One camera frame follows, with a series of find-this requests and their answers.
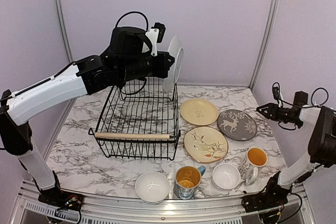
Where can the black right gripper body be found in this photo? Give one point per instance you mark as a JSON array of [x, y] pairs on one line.
[[279, 116]]

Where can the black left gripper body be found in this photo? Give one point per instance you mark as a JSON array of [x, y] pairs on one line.
[[160, 68]]

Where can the red and teal plate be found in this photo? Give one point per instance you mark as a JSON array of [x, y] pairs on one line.
[[176, 50]]

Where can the black wire dish rack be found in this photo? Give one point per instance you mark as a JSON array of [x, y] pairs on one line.
[[139, 121]]

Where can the pale yellow round plate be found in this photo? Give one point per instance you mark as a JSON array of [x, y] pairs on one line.
[[199, 112]]

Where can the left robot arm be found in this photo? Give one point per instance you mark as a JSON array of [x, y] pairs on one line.
[[131, 55]]

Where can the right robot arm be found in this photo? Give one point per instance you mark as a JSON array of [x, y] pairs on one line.
[[321, 146]]

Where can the grey reindeer plate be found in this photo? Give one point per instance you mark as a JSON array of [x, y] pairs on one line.
[[237, 125]]

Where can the white patterned mug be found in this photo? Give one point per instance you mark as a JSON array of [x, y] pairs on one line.
[[255, 159]]

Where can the cream bird pattern plate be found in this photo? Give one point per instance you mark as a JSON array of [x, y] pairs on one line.
[[205, 144]]

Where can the small white bowl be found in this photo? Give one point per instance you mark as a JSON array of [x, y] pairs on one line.
[[226, 176]]

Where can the large white bowl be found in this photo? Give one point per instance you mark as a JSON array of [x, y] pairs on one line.
[[152, 187]]

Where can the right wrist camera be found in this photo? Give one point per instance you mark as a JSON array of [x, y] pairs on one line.
[[277, 94]]

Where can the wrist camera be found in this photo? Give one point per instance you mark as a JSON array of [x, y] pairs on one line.
[[155, 34], [277, 94]]

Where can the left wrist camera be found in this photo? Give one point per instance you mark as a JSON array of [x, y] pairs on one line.
[[155, 34]]

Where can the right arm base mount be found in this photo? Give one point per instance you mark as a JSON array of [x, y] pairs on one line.
[[258, 203]]

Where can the blue handled mug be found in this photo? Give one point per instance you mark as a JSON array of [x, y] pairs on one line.
[[186, 181]]

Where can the right aluminium frame post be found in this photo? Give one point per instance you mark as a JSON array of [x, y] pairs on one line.
[[273, 8]]

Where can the aluminium frame post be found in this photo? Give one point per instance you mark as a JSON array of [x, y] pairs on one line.
[[63, 30], [273, 8]]

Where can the left aluminium frame post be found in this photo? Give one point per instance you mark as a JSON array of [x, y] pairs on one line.
[[63, 30]]

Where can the aluminium front rail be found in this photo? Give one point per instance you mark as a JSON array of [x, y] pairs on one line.
[[108, 209]]

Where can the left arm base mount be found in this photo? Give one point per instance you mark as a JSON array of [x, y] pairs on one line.
[[66, 200]]

